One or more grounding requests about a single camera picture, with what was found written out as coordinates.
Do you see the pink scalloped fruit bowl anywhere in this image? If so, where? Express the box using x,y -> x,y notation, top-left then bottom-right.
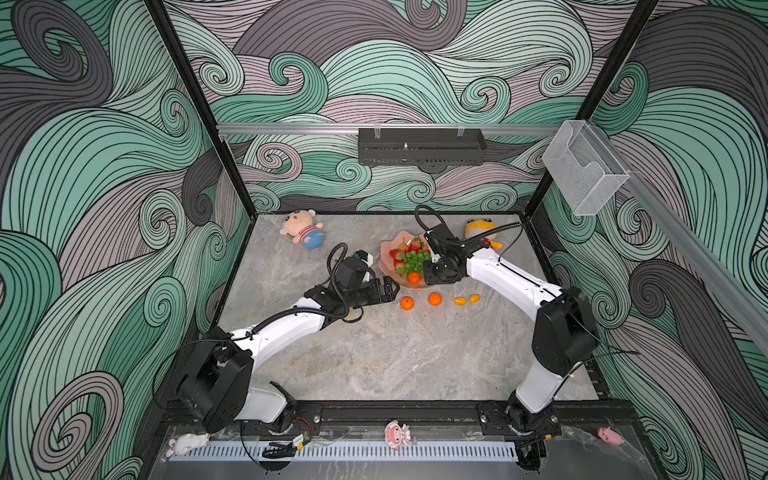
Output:
379,232 -> 431,289

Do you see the green grape bunch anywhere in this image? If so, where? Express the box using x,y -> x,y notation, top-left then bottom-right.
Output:
395,251 -> 432,278

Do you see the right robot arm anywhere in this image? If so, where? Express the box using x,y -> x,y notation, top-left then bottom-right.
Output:
424,224 -> 599,430

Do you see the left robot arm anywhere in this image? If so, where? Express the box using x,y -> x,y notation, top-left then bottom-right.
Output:
175,255 -> 400,433

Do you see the yellow chick plush toy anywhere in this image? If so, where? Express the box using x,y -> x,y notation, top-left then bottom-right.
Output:
464,219 -> 503,250

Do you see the pink pig plush toy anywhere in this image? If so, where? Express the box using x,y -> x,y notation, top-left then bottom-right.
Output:
279,209 -> 325,250

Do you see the pink octopus figurine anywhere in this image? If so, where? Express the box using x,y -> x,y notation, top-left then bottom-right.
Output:
384,420 -> 412,451

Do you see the pink pig toy small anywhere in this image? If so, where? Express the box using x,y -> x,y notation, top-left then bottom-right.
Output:
597,427 -> 625,446

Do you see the white mouse toy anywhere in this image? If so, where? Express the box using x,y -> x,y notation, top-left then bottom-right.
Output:
165,433 -> 210,458

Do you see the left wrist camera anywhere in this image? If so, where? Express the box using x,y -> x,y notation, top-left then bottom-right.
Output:
354,250 -> 375,283

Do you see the black wall tray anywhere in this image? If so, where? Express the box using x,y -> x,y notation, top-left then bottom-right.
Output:
357,127 -> 488,172

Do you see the aluminium rail back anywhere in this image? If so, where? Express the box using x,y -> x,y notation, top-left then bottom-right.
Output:
216,122 -> 560,137

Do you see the aluminium rail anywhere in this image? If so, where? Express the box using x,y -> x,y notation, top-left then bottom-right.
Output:
586,122 -> 767,352
216,122 -> 560,137

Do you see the clear plastic wall bin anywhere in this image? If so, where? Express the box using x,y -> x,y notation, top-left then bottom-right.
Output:
542,120 -> 629,217

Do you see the white ventilated cable duct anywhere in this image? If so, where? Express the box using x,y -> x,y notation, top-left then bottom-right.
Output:
170,441 -> 518,463

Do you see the aluminium rail right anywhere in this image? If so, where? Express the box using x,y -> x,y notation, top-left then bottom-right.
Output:
586,122 -> 767,352

